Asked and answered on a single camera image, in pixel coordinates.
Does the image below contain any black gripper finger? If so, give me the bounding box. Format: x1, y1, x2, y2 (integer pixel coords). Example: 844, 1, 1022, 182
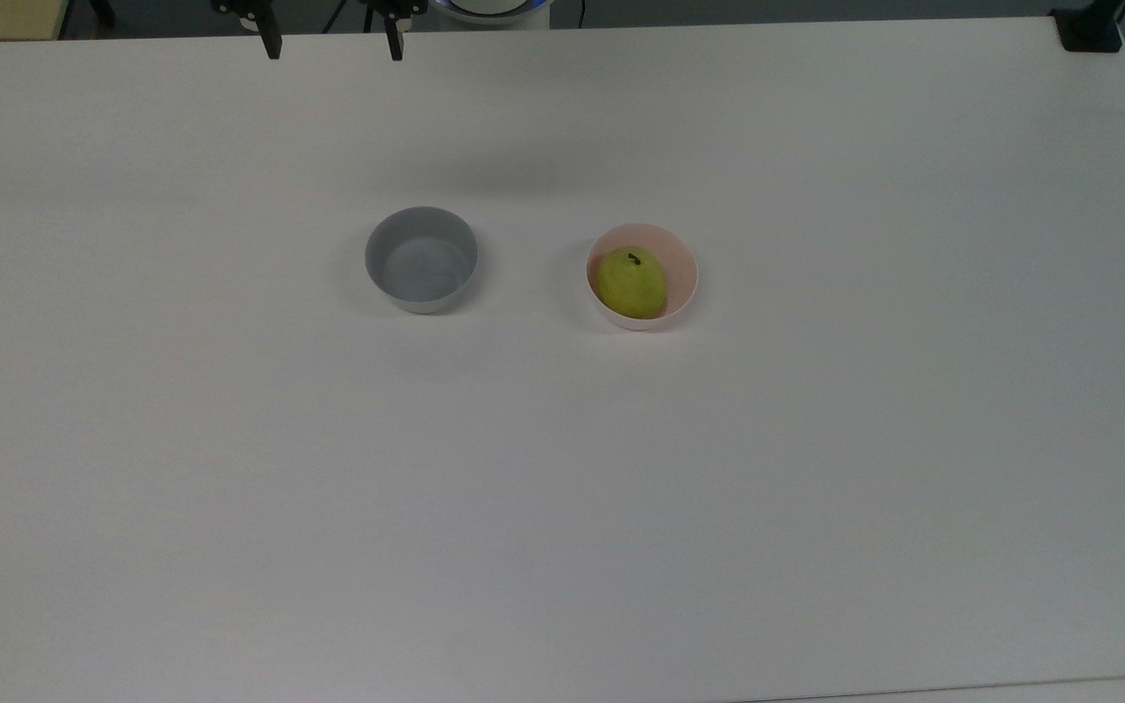
212, 0, 283, 62
362, 0, 427, 62

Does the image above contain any green pear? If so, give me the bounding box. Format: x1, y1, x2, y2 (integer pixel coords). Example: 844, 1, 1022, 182
595, 247, 668, 320

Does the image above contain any grey bowl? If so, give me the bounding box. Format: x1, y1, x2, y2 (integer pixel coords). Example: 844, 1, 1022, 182
364, 206, 479, 315

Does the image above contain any pink bowl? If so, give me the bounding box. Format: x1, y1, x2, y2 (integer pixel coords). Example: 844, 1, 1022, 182
585, 223, 699, 332

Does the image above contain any black camera stand clamp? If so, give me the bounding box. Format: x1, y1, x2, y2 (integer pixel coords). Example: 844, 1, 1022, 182
1050, 0, 1125, 54

